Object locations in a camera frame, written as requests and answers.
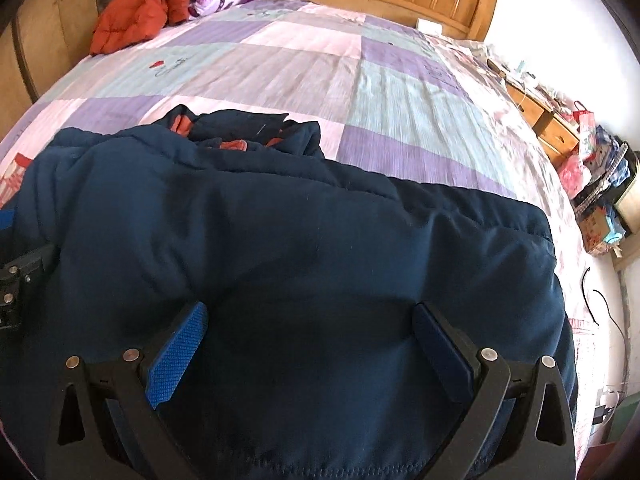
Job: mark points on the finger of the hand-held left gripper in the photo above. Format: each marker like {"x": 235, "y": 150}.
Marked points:
{"x": 30, "y": 260}
{"x": 5, "y": 222}

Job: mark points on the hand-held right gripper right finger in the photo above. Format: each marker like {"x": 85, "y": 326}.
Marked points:
{"x": 440, "y": 355}

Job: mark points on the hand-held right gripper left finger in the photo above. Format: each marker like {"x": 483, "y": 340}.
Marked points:
{"x": 177, "y": 355}

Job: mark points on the navy blue padded jacket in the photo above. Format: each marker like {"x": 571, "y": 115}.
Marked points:
{"x": 325, "y": 240}

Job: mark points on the wooden wardrobe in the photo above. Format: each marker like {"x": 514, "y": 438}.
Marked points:
{"x": 50, "y": 35}

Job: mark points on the cardboard box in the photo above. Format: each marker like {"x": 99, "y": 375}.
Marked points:
{"x": 597, "y": 230}

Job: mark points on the pink bag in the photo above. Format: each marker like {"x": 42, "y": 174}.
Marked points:
{"x": 572, "y": 172}

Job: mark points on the orange padded jacket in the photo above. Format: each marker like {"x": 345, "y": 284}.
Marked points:
{"x": 130, "y": 15}

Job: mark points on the wooden bedside cabinet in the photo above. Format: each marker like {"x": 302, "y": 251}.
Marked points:
{"x": 555, "y": 135}

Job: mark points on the pile of printed bags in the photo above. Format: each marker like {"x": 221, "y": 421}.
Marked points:
{"x": 605, "y": 160}

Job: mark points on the red gift bag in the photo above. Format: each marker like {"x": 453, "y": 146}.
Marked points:
{"x": 584, "y": 117}

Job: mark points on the heap of small sundries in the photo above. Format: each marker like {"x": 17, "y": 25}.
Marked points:
{"x": 530, "y": 85}

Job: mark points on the pastel patchwork bed sheet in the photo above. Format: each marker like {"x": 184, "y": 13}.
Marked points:
{"x": 300, "y": 60}

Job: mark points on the small white box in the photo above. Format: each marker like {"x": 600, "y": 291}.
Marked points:
{"x": 430, "y": 26}

